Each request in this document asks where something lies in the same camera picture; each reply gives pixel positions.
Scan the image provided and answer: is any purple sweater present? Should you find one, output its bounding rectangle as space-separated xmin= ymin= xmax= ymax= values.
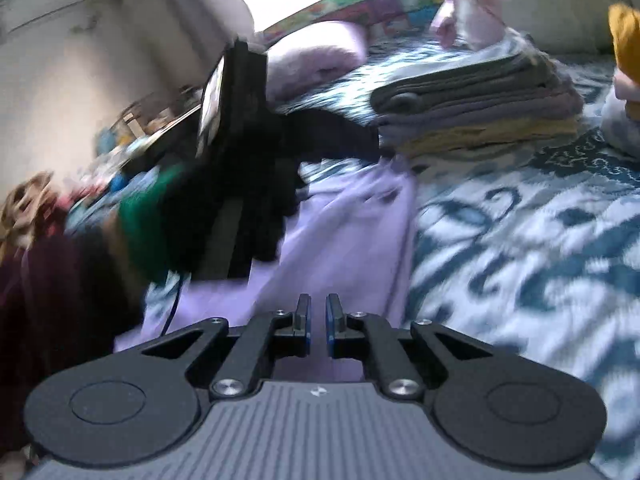
xmin=115 ymin=157 xmax=418 ymax=386

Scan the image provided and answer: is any person's left hand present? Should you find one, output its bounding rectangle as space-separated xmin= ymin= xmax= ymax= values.
xmin=165 ymin=160 xmax=301 ymax=281

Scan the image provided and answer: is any lilac folded garment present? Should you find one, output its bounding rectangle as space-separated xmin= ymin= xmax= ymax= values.
xmin=375 ymin=80 xmax=583 ymax=143

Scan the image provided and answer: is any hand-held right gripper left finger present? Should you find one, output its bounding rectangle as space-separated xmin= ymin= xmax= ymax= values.
xmin=141 ymin=294 xmax=312 ymax=401

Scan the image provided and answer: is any person's maroon clothing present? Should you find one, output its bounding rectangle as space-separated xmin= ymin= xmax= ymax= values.
xmin=0 ymin=230 xmax=146 ymax=456

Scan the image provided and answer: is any black cable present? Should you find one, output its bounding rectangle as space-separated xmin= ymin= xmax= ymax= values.
xmin=160 ymin=272 xmax=183 ymax=336

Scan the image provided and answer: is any blue white patterned quilt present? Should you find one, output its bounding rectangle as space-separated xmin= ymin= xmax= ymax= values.
xmin=300 ymin=30 xmax=640 ymax=476

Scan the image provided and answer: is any pink white garment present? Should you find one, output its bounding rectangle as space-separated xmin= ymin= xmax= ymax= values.
xmin=430 ymin=0 xmax=508 ymax=51

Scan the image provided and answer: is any cream comforter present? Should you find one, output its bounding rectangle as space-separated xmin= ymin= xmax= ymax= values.
xmin=492 ymin=0 xmax=621 ymax=53

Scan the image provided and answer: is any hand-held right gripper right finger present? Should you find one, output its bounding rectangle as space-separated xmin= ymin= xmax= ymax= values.
xmin=326 ymin=294 xmax=493 ymax=401

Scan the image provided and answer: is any colourful foam mat panel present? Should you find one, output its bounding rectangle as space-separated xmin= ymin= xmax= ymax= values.
xmin=262 ymin=0 xmax=446 ymax=46

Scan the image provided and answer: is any light grey folded garment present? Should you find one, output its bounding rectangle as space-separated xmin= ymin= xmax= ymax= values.
xmin=470 ymin=30 xmax=538 ymax=68

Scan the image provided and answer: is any yellow folded garment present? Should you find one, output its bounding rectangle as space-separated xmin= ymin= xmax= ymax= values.
xmin=395 ymin=117 xmax=581 ymax=158

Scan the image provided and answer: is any pink folded garment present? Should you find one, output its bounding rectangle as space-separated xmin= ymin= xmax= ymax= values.
xmin=614 ymin=67 xmax=640 ymax=111

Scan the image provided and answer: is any brown fleece blanket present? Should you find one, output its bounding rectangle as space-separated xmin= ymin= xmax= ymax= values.
xmin=0 ymin=170 xmax=56 ymax=251

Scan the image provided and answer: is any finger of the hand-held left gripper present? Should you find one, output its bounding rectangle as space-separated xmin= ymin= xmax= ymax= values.
xmin=272 ymin=110 xmax=381 ymax=163

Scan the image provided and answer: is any white folding desk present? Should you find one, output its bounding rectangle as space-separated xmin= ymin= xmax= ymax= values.
xmin=125 ymin=105 xmax=206 ymax=161

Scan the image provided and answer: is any lilac pillow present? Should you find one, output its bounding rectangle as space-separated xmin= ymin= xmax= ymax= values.
xmin=262 ymin=21 xmax=368 ymax=103

